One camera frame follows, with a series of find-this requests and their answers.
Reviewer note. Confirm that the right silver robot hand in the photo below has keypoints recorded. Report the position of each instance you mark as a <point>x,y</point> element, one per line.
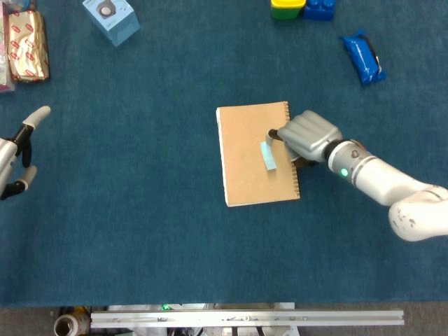
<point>308,136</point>

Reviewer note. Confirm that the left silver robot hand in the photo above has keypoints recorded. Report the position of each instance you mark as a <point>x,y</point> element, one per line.
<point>7,161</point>

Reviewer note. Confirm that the light green paper strip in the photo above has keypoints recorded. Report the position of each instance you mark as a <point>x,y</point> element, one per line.
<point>269,159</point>

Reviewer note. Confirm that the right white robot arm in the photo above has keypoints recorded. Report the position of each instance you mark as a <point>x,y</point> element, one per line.
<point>378,178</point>

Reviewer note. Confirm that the brown spiral notebook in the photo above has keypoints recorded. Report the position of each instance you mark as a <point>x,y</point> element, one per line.
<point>245,168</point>

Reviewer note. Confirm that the blue snack packet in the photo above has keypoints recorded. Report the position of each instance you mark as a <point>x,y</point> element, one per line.
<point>364,57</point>

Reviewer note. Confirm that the pink floral box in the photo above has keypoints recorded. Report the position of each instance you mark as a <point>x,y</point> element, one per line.
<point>3,52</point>

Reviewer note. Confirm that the gold snack package red print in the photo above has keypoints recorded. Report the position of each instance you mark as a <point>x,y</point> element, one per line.
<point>28,45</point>

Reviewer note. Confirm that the blue toy brick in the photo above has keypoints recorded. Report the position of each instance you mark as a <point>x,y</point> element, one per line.
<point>318,12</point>

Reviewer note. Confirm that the green container yellow lid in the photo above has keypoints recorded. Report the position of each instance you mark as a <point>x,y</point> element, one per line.
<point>285,10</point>

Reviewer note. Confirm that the teal table cloth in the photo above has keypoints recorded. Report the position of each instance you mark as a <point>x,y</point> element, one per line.
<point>140,175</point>

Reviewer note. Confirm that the light blue speaker box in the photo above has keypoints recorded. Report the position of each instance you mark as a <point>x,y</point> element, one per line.
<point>115,24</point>

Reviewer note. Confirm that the brown tape roll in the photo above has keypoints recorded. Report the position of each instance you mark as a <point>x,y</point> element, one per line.
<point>68,325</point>

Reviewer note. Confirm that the aluminium profile rail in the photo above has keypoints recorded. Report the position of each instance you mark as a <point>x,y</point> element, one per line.
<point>245,319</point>

